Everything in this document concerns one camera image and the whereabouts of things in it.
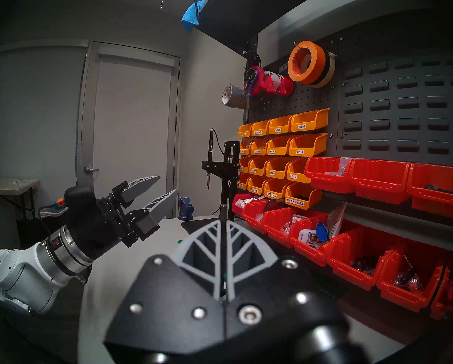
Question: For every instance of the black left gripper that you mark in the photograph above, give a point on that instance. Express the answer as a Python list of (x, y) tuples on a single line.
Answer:
[(97, 230)]

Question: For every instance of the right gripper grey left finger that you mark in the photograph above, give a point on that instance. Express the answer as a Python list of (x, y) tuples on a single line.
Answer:
[(181, 314)]

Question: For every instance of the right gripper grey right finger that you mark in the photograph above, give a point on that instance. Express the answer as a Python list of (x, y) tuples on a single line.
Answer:
[(264, 314)]

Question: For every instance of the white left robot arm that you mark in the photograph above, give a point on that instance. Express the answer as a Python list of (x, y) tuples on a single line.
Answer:
[(21, 268)]

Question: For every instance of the black screwdriver stand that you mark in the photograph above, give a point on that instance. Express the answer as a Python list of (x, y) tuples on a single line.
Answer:
[(230, 166)]

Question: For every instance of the blue bench vise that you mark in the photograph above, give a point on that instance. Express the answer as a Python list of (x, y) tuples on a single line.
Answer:
[(186, 209)]

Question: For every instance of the red plastic parts bin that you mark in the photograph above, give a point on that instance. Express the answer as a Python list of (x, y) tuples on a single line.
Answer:
[(255, 219), (347, 276), (238, 211), (400, 297), (380, 190), (313, 257), (435, 204), (275, 230), (325, 185), (444, 310)]

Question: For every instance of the grey room door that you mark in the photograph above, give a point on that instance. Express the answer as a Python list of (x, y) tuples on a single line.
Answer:
[(131, 132)]

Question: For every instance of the white bottle blue cap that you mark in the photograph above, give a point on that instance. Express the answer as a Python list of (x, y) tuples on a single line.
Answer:
[(308, 236)]

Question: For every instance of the clear bag of screws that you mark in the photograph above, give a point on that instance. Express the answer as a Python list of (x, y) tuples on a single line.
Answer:
[(292, 225)]

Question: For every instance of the yellow parts bin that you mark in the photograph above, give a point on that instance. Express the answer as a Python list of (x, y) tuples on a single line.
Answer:
[(246, 149), (244, 167), (245, 132), (243, 183), (259, 149)]

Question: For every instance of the white parts bag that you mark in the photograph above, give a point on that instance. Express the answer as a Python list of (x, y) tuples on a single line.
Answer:
[(247, 202)]

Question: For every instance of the yellow bin labelled M2.5-6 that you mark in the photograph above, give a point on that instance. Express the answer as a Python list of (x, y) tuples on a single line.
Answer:
[(256, 187)]

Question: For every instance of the tall clear plastic bag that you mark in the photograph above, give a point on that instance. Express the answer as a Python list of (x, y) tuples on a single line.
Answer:
[(336, 219)]

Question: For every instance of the yellow bin labelled M4 HEX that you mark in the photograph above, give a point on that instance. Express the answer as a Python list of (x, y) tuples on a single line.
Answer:
[(304, 199)]

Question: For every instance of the yellow bin labelled M2.5-5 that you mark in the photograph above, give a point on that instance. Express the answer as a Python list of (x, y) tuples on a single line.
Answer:
[(276, 191)]

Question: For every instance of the yellow bin labelled M3-12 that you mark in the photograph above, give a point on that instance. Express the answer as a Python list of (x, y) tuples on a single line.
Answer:
[(258, 168)]

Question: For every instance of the grey folding table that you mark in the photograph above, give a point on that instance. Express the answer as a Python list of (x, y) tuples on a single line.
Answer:
[(6, 185)]

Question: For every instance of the yellow bin labelled M3-8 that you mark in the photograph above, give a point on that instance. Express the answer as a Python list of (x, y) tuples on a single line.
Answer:
[(277, 170)]

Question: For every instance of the yellow bin labelled M3X8 BAD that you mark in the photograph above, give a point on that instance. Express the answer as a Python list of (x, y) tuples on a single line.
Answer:
[(261, 130)]

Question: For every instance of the yellow bin labelled M3-6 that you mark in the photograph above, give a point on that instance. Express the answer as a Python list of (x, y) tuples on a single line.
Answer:
[(296, 173)]

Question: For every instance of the small clear plastic bag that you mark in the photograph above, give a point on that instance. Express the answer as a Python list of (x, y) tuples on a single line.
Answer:
[(342, 166)]

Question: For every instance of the yellow bin labelled M3-4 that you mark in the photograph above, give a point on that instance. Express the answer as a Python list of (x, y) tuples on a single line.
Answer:
[(309, 147)]

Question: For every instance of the yellow bin labelled M3X6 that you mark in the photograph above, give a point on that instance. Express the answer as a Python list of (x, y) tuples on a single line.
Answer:
[(311, 122)]

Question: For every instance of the blue cloth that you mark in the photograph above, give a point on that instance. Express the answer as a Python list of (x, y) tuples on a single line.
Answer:
[(192, 18)]

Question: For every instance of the black overhead shelf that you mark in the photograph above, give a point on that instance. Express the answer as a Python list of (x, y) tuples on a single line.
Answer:
[(249, 14)]

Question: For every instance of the orange tape roll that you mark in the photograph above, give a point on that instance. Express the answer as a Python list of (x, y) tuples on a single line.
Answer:
[(313, 50)]

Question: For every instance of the beige masking tape roll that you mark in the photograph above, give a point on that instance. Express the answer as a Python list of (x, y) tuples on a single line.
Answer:
[(330, 69)]

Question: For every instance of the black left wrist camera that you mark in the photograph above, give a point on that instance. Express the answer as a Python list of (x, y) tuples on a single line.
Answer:
[(78, 200)]

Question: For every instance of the grey duct tape roll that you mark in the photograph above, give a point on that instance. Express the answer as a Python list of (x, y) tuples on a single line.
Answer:
[(236, 97)]

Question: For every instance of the dark grey tool wall panel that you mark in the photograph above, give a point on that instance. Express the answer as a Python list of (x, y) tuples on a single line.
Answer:
[(400, 101)]

